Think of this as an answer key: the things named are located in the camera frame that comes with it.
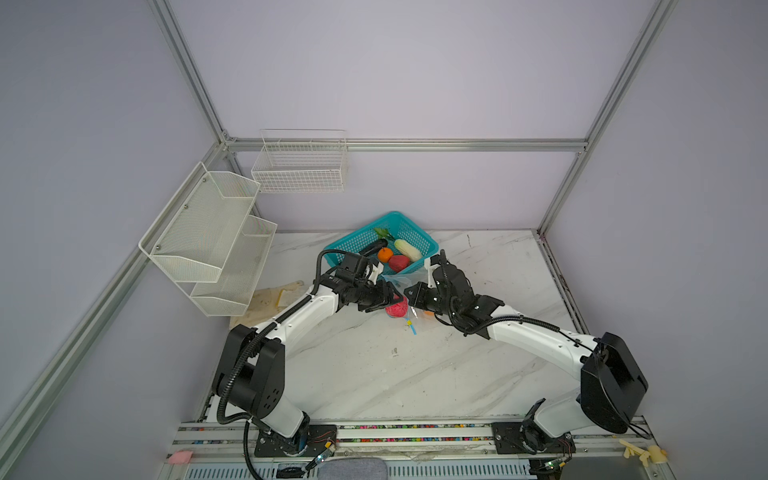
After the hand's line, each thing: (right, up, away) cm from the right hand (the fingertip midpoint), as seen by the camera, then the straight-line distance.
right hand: (400, 291), depth 80 cm
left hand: (-2, -3, +3) cm, 5 cm away
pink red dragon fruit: (0, -5, +2) cm, 6 cm away
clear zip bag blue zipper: (+1, +2, +10) cm, 10 cm away
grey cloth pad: (-11, -40, -13) cm, 43 cm away
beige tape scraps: (+61, -38, -10) cm, 72 cm away
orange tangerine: (-5, +11, +28) cm, 30 cm away
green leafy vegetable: (-5, +19, +31) cm, 36 cm away
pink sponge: (-53, -39, -10) cm, 67 cm away
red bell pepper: (0, +8, +25) cm, 26 cm away
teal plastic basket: (+1, +21, +34) cm, 40 cm away
